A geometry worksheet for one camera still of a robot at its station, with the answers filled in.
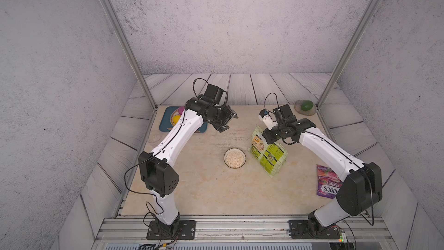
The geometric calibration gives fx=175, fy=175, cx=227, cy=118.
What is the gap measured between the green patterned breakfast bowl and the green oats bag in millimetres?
59

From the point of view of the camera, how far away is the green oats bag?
0.79 meters

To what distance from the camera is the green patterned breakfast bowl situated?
899 millimetres
